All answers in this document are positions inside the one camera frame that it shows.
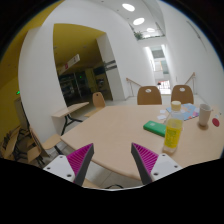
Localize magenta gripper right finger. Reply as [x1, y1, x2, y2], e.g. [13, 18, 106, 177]
[130, 142, 183, 186]

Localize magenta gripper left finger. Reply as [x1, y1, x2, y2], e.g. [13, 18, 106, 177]
[43, 142, 95, 187]

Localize green rectangular box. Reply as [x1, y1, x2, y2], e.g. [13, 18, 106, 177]
[143, 121, 166, 137]

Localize wooden chair beside table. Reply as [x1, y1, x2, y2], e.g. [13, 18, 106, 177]
[30, 127, 62, 155]

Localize small folding side table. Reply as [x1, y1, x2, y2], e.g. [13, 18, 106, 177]
[53, 102, 88, 134]

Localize clear bottle yellow label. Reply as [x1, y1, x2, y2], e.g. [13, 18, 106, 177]
[163, 101, 184, 153]

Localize white card on table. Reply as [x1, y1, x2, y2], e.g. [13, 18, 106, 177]
[157, 115, 167, 120]

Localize left wooden chair behind table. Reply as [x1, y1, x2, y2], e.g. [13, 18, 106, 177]
[137, 86, 162, 105]

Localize wooden chair behind table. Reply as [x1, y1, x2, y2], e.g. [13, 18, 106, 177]
[171, 85, 194, 104]
[137, 86, 162, 105]

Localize stacked wooden chairs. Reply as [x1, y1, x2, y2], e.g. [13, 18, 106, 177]
[0, 127, 44, 166]

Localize wooden chair near doorway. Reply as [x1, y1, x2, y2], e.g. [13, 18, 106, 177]
[85, 92, 106, 117]

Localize colourful game board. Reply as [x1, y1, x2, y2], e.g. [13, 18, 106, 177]
[167, 101, 199, 121]

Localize right wooden chair behind table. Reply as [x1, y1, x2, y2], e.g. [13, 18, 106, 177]
[171, 85, 194, 104]

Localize white paper cup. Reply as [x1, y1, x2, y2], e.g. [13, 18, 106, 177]
[199, 104, 212, 126]

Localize red round disc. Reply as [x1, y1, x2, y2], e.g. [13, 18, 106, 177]
[212, 118, 220, 127]

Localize wooden stair handrail left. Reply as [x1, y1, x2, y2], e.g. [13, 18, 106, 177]
[126, 78, 141, 97]

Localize wooden stair handrail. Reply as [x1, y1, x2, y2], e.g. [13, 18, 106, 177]
[185, 72, 196, 94]
[126, 78, 141, 97]

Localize wooden stair handrail right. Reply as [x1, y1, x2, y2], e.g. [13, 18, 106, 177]
[185, 72, 196, 94]

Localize hanging white red sign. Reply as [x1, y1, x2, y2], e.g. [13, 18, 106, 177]
[58, 54, 80, 75]

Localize balcony potted plant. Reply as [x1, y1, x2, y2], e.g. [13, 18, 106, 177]
[134, 32, 143, 40]

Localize round ceiling light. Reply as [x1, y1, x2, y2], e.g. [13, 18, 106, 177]
[133, 18, 145, 25]
[122, 3, 135, 12]

